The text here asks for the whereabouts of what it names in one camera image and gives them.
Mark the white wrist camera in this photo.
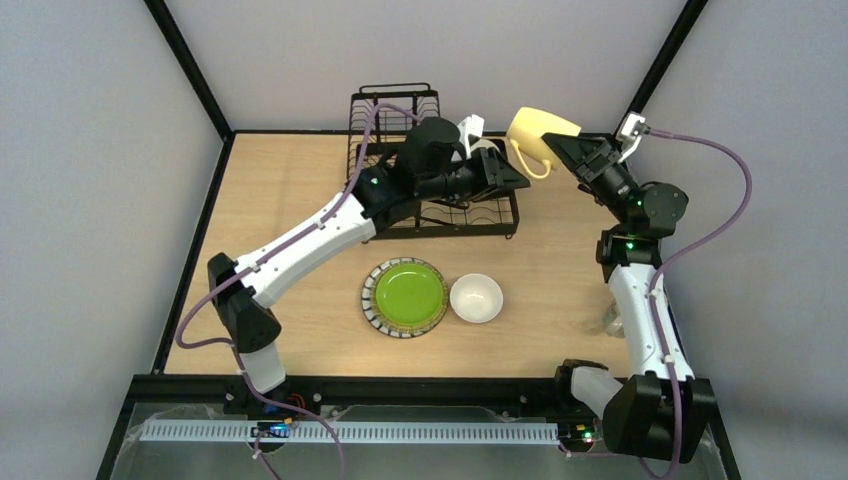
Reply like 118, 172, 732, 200
452, 114, 485, 162
615, 111, 648, 163

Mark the black wire dish rack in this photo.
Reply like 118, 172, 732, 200
347, 82, 520, 240

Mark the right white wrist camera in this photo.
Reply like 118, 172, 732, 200
615, 111, 648, 163

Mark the plain white bowl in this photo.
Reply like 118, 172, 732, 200
449, 273, 504, 324

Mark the yellow mug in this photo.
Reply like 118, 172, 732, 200
506, 106, 582, 180

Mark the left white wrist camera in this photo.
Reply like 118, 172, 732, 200
452, 114, 485, 162

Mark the green plate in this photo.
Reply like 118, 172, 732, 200
375, 262, 446, 331

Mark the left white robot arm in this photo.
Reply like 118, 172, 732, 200
207, 116, 531, 393

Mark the teal patterned white bowl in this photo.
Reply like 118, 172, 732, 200
472, 138, 505, 152

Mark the beige mug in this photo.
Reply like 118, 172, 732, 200
601, 301, 625, 338

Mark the white slotted cable duct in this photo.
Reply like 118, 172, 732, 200
138, 419, 559, 446

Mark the blue striped white plate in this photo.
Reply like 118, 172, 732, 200
360, 257, 448, 339

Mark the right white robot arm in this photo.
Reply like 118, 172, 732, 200
541, 133, 717, 464

